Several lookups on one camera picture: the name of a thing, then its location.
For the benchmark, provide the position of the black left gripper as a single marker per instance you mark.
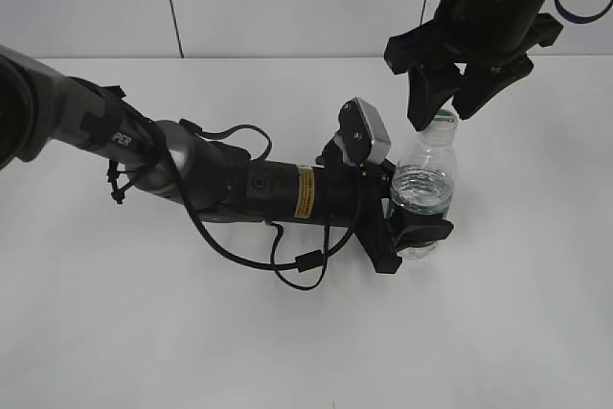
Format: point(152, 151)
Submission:
point(340, 196)

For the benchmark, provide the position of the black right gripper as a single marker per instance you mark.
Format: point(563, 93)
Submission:
point(492, 30)

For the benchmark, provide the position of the white green bottle cap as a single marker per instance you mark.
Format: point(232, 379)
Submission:
point(442, 129)

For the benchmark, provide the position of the clear plastic water bottle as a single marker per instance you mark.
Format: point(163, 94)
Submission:
point(423, 183)

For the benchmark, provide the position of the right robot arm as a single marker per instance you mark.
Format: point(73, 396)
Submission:
point(470, 51)

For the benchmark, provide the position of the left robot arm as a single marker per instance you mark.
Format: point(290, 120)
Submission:
point(213, 181)

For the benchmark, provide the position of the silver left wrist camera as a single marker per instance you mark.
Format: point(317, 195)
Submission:
point(362, 136)

